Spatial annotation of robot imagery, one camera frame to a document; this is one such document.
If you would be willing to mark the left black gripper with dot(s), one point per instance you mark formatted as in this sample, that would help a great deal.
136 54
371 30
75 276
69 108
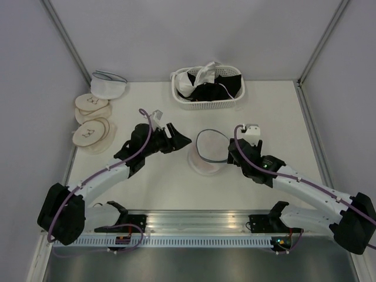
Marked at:
174 143

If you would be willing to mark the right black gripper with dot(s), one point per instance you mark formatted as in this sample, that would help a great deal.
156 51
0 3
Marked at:
258 147

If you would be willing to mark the white mesh laundry bag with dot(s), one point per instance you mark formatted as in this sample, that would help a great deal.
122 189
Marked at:
208 153

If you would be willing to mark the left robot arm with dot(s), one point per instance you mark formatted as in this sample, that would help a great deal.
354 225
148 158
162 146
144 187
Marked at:
65 211

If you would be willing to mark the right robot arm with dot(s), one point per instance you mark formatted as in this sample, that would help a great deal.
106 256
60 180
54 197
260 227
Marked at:
350 220

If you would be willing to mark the white bra in basket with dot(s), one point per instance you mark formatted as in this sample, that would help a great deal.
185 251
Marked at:
183 84

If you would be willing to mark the black bra in basket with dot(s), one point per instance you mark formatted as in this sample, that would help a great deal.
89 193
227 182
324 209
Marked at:
217 86

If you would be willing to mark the middle cream laundry bag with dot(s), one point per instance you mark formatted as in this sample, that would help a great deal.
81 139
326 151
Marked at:
84 116

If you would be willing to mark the spare white mesh bag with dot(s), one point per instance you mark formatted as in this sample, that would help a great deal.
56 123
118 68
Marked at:
107 85

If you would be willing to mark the top cream laundry bag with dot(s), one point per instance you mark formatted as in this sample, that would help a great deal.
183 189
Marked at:
90 103

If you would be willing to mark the white plastic basket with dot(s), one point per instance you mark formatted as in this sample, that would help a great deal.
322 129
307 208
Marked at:
223 70

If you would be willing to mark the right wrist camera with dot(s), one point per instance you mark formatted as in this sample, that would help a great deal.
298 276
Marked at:
251 133

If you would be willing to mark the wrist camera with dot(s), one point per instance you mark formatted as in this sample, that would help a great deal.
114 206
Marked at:
155 118
251 133

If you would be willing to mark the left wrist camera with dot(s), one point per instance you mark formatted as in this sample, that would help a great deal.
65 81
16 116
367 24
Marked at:
155 118

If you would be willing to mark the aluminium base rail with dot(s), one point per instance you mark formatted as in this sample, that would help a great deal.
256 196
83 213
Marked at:
158 222

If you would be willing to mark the white slotted cable duct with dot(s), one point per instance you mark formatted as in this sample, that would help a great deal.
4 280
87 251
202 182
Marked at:
176 241

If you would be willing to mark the right aluminium frame post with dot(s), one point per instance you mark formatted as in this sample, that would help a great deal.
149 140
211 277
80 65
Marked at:
336 17

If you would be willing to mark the aluminium frame post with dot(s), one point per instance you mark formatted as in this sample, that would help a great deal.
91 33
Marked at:
336 17
66 39

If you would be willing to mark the left aluminium frame post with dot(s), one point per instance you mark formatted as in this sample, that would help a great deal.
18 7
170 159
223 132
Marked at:
66 39

